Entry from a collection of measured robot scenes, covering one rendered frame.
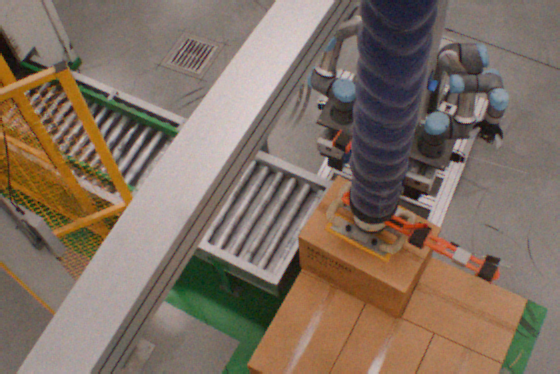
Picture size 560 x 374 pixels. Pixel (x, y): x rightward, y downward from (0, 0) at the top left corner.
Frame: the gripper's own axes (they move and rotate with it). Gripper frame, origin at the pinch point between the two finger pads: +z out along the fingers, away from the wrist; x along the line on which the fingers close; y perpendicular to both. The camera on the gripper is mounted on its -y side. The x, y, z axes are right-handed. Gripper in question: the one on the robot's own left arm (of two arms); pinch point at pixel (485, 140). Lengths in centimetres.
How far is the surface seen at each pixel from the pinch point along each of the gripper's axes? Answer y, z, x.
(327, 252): 53, 58, -52
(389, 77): 47, -79, -34
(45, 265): 130, 6, -148
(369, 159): 46, -27, -38
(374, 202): 45, 7, -34
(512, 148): -111, 152, 20
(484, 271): 44, 32, 21
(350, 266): 54, 60, -39
